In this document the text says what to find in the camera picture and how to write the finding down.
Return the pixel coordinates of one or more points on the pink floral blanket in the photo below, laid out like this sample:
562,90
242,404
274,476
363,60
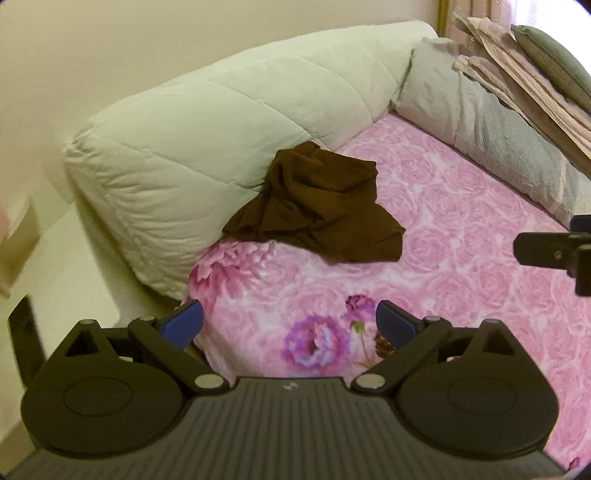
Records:
443,258

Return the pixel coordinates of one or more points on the brown garment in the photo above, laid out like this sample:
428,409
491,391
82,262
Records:
318,207

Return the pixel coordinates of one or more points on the grey textured pillow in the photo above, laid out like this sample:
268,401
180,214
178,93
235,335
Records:
485,134

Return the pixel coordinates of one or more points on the green cushion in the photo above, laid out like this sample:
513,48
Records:
551,60

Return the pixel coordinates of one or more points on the beige folded blanket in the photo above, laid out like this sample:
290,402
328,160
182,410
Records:
521,78

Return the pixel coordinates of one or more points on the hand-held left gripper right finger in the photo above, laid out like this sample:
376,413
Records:
393,320

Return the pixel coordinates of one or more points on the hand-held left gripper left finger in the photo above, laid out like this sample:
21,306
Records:
185,319

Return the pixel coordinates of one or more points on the pale pink curtain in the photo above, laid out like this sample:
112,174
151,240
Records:
485,11

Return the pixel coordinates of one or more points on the white quilted duvet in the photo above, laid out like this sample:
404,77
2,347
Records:
217,134

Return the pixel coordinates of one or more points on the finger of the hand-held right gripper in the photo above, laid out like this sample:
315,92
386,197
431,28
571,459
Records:
582,223
545,253

